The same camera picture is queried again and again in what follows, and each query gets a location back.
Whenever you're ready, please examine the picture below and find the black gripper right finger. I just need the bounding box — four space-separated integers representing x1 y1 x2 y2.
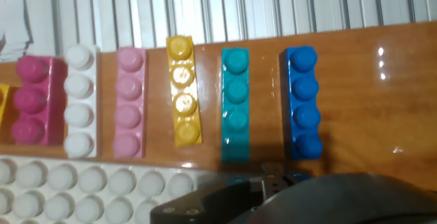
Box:
286 171 311 184

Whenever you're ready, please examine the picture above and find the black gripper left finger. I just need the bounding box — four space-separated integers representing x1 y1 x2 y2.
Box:
150 162 285 224

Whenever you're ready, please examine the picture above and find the blue four-stud block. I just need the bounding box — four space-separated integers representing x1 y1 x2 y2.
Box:
279 45 324 161

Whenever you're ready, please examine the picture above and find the teal four-stud block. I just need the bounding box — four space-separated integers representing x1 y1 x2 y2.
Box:
221 46 251 165

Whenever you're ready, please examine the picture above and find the yellow four-stud block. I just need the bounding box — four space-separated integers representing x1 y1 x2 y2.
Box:
165 35 203 148

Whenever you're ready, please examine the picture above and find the glossy wooden board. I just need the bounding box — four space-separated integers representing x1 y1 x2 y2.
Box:
0 20 437 193

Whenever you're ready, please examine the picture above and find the light pink four-stud block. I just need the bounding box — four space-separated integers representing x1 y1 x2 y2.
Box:
112 46 147 160

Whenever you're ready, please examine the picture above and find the white studded baseplate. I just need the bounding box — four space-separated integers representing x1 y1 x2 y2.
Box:
0 154 219 224

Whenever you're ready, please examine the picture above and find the white four-stud block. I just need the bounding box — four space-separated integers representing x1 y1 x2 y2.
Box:
63 43 100 159

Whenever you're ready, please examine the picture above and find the magenta three-stud block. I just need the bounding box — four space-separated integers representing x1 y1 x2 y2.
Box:
11 55 68 147

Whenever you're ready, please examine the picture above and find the yellow two-stud block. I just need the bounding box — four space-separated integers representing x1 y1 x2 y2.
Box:
0 83 10 129

